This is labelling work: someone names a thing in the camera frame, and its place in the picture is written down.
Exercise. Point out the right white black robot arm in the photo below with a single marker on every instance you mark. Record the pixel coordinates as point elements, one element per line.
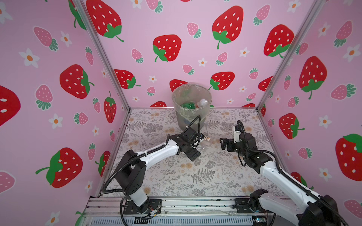
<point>307,208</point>

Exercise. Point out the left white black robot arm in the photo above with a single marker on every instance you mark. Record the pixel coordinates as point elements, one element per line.
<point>129,175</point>

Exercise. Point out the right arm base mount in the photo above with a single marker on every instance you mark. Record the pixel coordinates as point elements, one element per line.
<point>247,205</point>

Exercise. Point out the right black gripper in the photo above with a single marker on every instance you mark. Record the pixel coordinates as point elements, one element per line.
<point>230,141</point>

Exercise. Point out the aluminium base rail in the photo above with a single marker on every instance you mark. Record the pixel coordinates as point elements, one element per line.
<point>176,211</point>

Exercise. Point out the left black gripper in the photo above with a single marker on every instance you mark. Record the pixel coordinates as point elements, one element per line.
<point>191,154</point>

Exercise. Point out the grey mesh waste bin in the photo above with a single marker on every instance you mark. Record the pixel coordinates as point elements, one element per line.
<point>192,115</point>

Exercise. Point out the green bottle yellow cap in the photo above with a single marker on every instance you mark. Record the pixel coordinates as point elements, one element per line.
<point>189,105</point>

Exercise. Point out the clear bottle red cap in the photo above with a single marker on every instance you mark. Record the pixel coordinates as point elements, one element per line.
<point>201,103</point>

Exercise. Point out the clear plastic bin liner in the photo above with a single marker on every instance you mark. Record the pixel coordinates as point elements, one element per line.
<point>192,97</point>

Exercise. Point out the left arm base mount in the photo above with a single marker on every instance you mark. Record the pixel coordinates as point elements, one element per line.
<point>150,207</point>

